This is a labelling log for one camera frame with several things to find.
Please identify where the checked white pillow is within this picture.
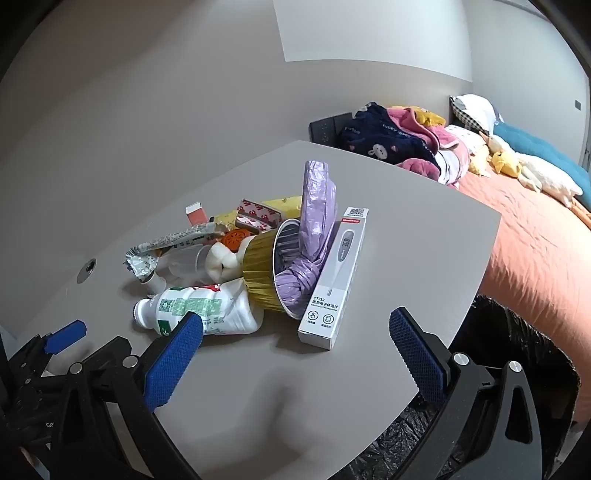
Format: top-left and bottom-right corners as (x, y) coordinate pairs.
(450, 94), (500, 136)

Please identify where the pink fleece blanket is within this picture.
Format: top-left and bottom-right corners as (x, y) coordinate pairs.
(387, 106), (470, 186)

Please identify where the purple plastic bag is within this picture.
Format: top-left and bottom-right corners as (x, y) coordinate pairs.
(274, 160), (341, 319)

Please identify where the orange round cap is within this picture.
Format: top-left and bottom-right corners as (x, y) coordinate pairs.
(222, 229), (254, 253)

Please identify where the grey thermometer box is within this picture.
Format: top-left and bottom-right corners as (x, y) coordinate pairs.
(298, 206), (370, 352)

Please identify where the gold foil cup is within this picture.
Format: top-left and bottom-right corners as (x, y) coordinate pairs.
(242, 219), (309, 320)

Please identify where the white plastic bottle green label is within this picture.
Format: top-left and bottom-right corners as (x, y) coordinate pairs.
(134, 281), (265, 337)

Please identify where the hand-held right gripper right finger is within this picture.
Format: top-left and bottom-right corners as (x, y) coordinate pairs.
(389, 307), (543, 480)

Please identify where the yellow garment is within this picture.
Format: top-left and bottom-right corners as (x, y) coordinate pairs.
(412, 108), (447, 127)

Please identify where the yellow duck plush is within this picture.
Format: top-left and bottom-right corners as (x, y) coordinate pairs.
(489, 150), (523, 179)

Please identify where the yellow packet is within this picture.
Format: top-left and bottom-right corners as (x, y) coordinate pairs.
(211, 196), (304, 228)

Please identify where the yellow plush toy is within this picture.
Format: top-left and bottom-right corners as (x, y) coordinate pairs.
(468, 142), (491, 177)

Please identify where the pink small box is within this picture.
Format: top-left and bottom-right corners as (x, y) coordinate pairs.
(185, 202), (209, 228)

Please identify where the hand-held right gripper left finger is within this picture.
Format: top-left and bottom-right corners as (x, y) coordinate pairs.
(60, 311), (204, 480)

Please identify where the clear plastic measuring cup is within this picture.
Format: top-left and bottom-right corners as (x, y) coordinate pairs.
(167, 244), (214, 288)

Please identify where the teal long pillow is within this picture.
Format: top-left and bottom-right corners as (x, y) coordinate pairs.
(493, 121), (591, 209)

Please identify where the white foam piece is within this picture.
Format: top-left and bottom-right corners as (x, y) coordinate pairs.
(205, 241), (246, 283)

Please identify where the navy fleece garment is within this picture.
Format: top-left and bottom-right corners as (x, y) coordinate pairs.
(338, 102), (443, 180)

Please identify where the black bag lined trash bin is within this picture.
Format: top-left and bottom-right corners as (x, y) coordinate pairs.
(346, 295), (583, 480)

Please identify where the black ribbed panel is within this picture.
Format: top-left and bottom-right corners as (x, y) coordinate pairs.
(309, 112), (355, 147)

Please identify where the metal cable grommet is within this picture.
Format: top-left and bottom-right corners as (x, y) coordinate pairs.
(76, 258), (98, 284)

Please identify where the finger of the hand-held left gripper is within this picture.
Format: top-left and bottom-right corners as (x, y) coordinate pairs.
(14, 320), (88, 370)

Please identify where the white printed blanket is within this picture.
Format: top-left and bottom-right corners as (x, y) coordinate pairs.
(436, 124), (486, 186)

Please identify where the white goose plush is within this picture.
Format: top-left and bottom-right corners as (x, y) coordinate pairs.
(479, 133), (591, 228)

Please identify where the red patterned tape box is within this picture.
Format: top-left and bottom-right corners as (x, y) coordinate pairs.
(234, 213), (271, 234)
(238, 199), (282, 223)

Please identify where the bed with orange cover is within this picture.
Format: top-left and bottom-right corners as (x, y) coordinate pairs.
(455, 168), (591, 423)

